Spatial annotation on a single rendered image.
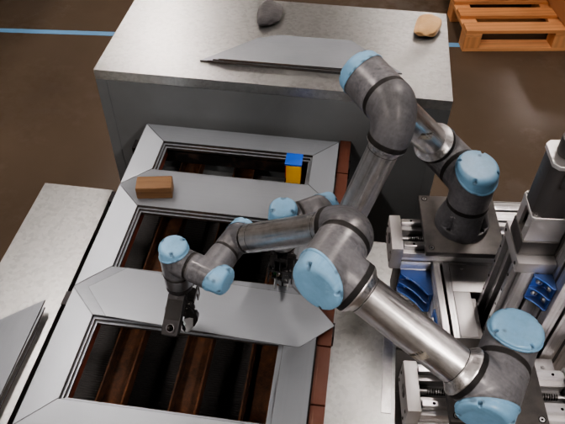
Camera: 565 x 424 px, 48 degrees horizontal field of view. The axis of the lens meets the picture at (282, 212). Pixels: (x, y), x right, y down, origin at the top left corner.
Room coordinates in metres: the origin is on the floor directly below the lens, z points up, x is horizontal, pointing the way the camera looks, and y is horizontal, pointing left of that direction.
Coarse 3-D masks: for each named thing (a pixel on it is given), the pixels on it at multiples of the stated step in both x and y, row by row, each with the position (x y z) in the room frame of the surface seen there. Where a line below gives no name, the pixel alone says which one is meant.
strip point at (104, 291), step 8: (120, 272) 1.20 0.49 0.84; (104, 280) 1.17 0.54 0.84; (112, 280) 1.17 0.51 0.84; (120, 280) 1.17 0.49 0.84; (96, 288) 1.14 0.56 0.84; (104, 288) 1.14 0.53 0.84; (112, 288) 1.14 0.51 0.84; (96, 296) 1.11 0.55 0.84; (104, 296) 1.11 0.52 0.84; (112, 296) 1.11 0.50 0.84; (104, 304) 1.08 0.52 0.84; (104, 312) 1.05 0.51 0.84
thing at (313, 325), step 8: (312, 312) 1.06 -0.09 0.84; (320, 312) 1.06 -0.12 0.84; (304, 320) 1.03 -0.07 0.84; (312, 320) 1.03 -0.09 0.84; (320, 320) 1.03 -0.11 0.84; (304, 328) 1.01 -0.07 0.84; (312, 328) 1.01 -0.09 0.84; (320, 328) 1.01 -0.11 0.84; (304, 336) 0.98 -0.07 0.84; (312, 336) 0.98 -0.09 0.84
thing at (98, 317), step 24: (168, 144) 1.81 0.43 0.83; (192, 144) 1.81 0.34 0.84; (168, 216) 1.46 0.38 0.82; (192, 216) 1.45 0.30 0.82; (216, 216) 1.45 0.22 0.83; (240, 216) 1.44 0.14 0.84; (120, 264) 1.25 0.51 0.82; (264, 288) 1.15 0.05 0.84; (288, 288) 1.15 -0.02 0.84; (96, 312) 1.05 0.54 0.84; (192, 336) 0.99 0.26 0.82; (216, 336) 0.99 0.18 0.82; (72, 384) 0.83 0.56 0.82; (144, 408) 0.77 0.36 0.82
